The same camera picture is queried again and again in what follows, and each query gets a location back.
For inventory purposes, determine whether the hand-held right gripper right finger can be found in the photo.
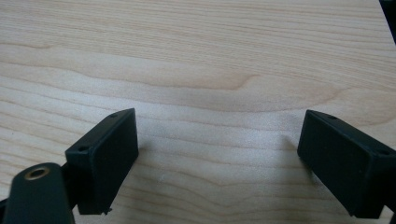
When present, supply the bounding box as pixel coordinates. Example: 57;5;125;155
296;109;396;219

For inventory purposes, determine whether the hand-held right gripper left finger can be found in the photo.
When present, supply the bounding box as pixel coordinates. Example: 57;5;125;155
64;107;140;216

